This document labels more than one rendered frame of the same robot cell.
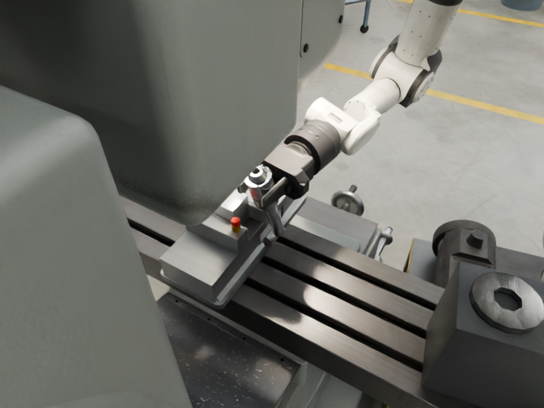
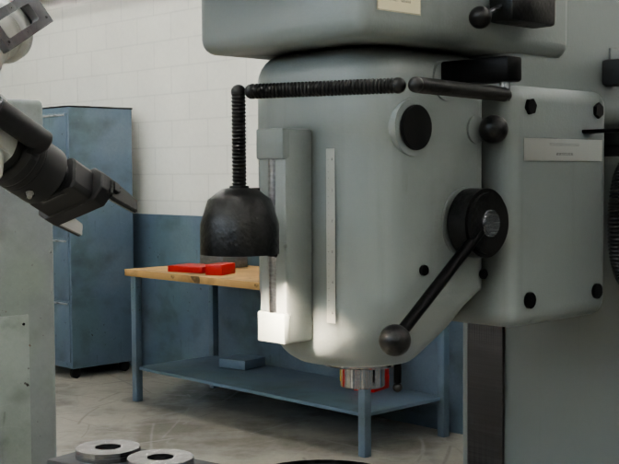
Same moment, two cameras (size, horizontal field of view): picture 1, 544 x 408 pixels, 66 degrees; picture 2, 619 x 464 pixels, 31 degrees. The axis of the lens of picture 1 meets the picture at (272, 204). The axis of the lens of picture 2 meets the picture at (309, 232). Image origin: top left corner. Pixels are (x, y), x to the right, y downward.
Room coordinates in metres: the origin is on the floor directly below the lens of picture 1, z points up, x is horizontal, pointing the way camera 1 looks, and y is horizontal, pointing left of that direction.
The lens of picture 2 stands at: (1.70, 0.30, 1.51)
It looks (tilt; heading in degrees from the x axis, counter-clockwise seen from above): 3 degrees down; 196
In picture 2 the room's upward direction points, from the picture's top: straight up
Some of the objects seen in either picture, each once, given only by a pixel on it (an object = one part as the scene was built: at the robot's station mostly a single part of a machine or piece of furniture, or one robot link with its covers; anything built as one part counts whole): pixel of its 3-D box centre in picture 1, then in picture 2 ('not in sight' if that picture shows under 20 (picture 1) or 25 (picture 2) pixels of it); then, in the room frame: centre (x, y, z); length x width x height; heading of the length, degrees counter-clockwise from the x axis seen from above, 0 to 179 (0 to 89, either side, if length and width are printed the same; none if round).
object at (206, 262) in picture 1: (238, 217); not in sight; (0.60, 0.07, 0.98); 0.35 x 0.15 x 0.11; 149
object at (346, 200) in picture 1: (342, 211); not in sight; (0.97, -0.23, 0.63); 0.16 x 0.12 x 0.12; 150
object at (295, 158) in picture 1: (295, 162); not in sight; (0.61, -0.04, 1.12); 0.13 x 0.12 x 0.10; 50
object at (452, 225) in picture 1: (463, 244); not in sight; (0.94, -0.66, 0.50); 0.20 x 0.05 x 0.20; 71
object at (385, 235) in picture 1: (380, 245); not in sight; (0.93, -0.37, 0.51); 0.22 x 0.06 x 0.06; 150
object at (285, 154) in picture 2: not in sight; (285, 235); (0.64, -0.04, 1.45); 0.04 x 0.04 x 0.21; 60
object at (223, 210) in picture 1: (228, 208); not in sight; (0.58, 0.08, 1.03); 0.06 x 0.05 x 0.06; 59
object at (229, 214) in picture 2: not in sight; (239, 219); (0.73, -0.05, 1.46); 0.07 x 0.07 x 0.06
